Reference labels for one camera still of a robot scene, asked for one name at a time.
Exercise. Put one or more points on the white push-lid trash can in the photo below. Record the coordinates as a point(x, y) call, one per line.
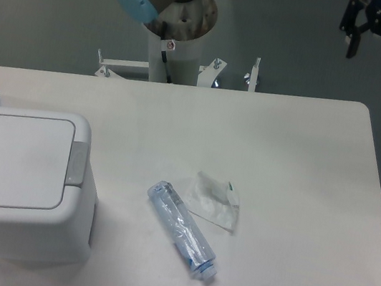
point(48, 196)

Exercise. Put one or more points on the crumpled clear plastic wrapper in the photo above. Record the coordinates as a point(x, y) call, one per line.
point(216, 202)

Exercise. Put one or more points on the empty clear plastic bottle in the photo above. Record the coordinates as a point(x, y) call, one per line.
point(183, 230)

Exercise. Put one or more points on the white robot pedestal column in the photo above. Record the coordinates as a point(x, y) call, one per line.
point(181, 30)

